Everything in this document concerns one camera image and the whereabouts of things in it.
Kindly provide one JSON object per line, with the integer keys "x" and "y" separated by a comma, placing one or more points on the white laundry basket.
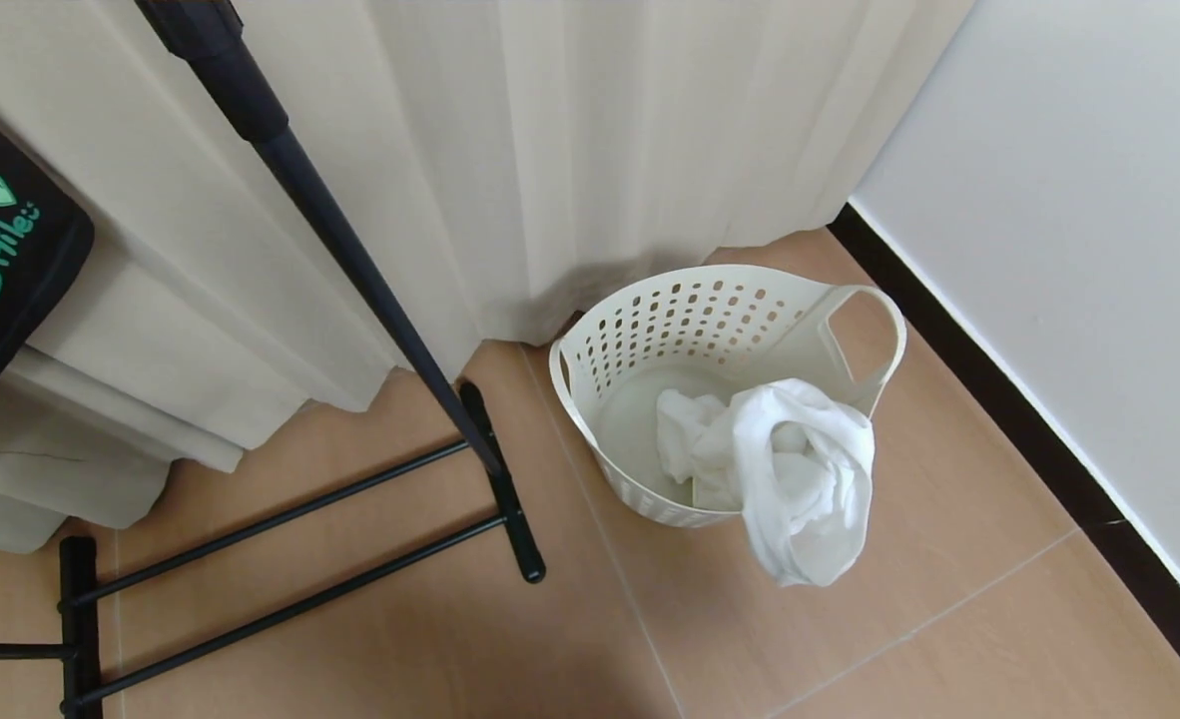
{"x": 690, "y": 320}

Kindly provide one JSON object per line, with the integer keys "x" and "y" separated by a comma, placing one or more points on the black clothes rack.
{"x": 350, "y": 240}

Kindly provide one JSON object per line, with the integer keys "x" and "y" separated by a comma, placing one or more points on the black shorts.
{"x": 11, "y": 280}

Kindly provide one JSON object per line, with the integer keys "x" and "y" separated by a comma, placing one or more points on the beige curtain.
{"x": 550, "y": 150}

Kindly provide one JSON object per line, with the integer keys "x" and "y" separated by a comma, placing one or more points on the white printed t-shirt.
{"x": 800, "y": 479}

